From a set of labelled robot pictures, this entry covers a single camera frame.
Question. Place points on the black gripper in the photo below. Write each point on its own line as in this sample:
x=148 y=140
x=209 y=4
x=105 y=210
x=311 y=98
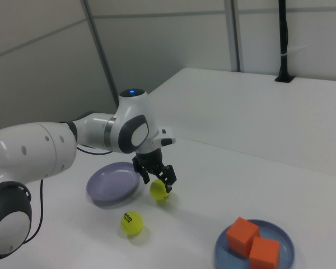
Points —
x=147 y=159

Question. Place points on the grey partition post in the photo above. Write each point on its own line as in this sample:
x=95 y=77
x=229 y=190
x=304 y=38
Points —
x=236 y=36
x=100 y=50

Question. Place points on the black clamp-mounted pole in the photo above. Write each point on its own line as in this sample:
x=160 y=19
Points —
x=282 y=28

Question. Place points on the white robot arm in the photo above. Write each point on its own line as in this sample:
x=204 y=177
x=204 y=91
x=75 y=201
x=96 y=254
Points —
x=25 y=151

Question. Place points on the plain yellow tennis ball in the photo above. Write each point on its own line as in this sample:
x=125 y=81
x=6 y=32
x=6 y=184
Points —
x=158 y=191

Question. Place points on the purple plate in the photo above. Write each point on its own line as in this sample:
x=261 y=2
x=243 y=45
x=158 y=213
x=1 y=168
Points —
x=112 y=182

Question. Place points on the blue plate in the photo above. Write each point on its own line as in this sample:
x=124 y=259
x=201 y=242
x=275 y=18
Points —
x=282 y=241

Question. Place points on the yellow tennis ball HEAD print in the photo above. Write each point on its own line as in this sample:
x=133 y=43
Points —
x=131 y=224

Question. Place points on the orange cube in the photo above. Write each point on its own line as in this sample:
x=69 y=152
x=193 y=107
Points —
x=264 y=252
x=240 y=235

